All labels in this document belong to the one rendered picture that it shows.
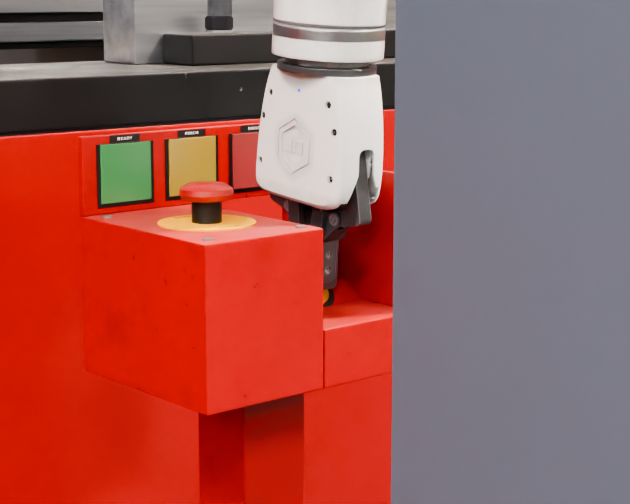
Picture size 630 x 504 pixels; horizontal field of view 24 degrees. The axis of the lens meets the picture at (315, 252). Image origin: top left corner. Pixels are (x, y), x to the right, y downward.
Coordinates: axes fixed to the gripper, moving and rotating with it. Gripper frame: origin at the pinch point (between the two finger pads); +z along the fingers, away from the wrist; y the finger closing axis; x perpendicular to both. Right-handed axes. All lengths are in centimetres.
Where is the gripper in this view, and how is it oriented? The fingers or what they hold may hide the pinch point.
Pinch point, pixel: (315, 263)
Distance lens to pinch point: 112.7
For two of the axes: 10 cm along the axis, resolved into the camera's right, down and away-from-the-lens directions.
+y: 6.4, 2.2, -7.3
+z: -0.6, 9.7, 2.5
